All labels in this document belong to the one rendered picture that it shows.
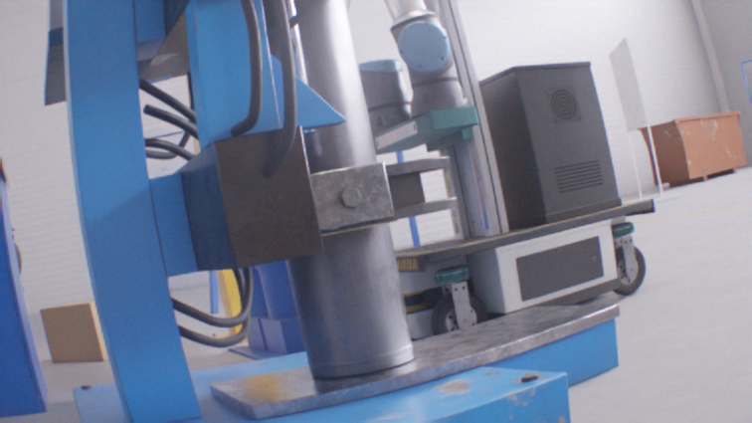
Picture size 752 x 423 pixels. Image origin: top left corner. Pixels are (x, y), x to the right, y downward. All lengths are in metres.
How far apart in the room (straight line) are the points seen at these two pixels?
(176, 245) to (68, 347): 2.81
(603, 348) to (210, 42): 1.08
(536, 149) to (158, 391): 1.68
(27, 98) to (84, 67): 11.02
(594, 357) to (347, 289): 0.58
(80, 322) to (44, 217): 8.19
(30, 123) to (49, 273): 2.21
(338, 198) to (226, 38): 0.33
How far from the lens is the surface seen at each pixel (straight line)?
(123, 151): 1.75
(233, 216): 1.45
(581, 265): 2.96
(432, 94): 2.84
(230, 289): 4.41
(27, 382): 2.89
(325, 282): 1.81
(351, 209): 1.52
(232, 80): 1.52
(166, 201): 1.75
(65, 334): 4.50
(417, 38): 2.68
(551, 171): 3.01
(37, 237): 12.51
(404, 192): 1.71
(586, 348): 1.97
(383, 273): 1.83
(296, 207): 1.48
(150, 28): 1.81
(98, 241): 1.72
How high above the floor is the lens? 0.44
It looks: 1 degrees up
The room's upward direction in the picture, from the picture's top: 11 degrees counter-clockwise
